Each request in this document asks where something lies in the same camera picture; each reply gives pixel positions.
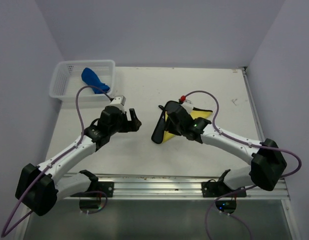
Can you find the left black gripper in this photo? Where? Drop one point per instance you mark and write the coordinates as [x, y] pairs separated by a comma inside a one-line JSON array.
[[132, 125]]

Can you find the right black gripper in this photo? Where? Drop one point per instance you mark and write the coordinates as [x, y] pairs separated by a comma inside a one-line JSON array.
[[168, 125]]

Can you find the yellow and black towel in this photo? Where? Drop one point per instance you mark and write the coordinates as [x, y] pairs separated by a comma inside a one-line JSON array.
[[160, 135]]

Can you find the blue towel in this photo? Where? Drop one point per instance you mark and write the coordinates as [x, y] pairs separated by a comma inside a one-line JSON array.
[[90, 78]]

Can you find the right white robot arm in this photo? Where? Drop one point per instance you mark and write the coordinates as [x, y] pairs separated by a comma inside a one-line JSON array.
[[264, 164]]

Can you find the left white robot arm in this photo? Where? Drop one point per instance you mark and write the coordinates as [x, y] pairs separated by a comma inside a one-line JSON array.
[[41, 186]]

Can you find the white plastic basket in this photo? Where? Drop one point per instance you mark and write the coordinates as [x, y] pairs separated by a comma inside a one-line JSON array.
[[67, 78]]

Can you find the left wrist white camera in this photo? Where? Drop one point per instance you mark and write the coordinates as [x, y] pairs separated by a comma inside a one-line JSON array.
[[119, 102]]

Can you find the aluminium mounting rail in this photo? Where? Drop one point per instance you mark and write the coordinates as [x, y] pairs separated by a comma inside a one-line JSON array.
[[156, 187]]

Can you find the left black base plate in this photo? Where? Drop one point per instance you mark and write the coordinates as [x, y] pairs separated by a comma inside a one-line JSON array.
[[102, 188]]

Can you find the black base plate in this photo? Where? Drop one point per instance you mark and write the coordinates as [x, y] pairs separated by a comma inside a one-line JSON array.
[[215, 189], [102, 188]]

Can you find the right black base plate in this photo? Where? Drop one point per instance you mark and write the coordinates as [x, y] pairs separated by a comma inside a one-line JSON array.
[[215, 189]]

